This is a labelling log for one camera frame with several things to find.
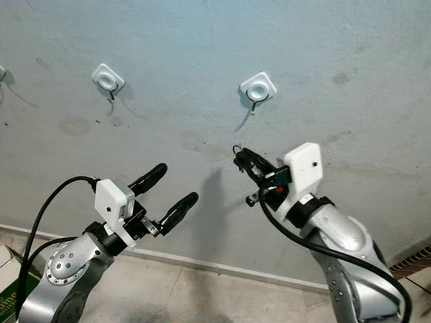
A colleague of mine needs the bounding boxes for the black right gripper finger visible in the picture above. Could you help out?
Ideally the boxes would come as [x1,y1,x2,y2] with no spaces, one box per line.
[239,149,275,176]
[236,159,271,185]

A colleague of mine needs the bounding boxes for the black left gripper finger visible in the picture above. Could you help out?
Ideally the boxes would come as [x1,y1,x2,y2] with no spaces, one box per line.
[160,192,199,235]
[130,163,168,197]

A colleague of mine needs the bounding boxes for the keyring with black loop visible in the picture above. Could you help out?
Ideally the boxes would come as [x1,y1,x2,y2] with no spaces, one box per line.
[231,143,246,170]

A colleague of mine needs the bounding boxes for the green and white cardboard box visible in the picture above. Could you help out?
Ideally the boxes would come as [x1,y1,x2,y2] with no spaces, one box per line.
[0,246,36,323]

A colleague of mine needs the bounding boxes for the dark red tile trim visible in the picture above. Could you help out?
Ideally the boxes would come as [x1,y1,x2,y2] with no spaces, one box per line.
[386,245,431,281]

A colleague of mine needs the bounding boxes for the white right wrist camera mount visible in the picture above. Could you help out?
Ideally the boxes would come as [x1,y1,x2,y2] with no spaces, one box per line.
[278,142,325,211]

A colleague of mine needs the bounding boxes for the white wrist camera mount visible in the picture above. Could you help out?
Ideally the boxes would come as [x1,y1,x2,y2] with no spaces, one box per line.
[94,178,137,254]
[278,142,325,211]

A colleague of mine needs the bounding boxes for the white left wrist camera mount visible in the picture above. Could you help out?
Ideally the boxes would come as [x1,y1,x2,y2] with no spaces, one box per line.
[94,178,137,254]

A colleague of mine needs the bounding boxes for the white adhesive wall hook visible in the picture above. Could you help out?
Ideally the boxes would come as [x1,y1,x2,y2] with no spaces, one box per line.
[91,63,127,104]
[238,71,279,116]

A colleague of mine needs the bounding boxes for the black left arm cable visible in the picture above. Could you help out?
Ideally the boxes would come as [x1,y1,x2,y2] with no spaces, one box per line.
[19,236,92,297]

